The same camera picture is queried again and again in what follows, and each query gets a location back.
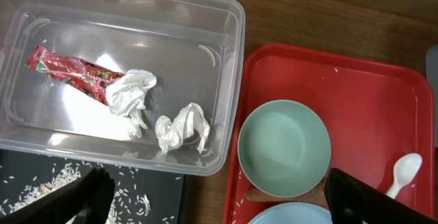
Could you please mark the red serving tray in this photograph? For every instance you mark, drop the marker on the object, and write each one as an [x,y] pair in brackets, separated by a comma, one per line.
[375,113]

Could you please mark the green bowl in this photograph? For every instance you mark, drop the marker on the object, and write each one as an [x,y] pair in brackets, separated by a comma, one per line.
[284,148]

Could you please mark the white rice pile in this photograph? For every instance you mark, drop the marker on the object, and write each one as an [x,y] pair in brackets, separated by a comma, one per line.
[51,189]

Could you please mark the grey dishwasher rack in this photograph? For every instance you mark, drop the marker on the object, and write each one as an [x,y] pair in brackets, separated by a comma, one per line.
[432,78]

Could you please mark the white plastic spoon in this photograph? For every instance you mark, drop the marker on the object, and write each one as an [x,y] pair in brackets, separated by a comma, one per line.
[404,171]

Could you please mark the black plastic tray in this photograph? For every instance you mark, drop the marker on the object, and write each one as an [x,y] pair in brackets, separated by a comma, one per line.
[154,196]

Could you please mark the white tissue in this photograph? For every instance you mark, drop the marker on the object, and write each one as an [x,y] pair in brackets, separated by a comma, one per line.
[171,134]
[126,96]

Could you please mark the orange carrot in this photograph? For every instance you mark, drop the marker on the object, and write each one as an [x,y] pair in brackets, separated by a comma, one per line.
[314,196]

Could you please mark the clear plastic bin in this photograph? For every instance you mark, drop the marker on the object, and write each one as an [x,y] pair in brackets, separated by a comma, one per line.
[195,48]

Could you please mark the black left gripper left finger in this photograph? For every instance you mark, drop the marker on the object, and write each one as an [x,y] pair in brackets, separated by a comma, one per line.
[85,200]

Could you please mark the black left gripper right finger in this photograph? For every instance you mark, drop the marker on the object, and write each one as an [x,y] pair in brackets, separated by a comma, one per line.
[352,201]

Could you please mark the red snack wrapper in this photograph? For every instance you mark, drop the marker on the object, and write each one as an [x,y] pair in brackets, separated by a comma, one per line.
[91,79]

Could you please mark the light blue plate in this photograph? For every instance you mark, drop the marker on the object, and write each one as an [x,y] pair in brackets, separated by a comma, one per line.
[293,213]

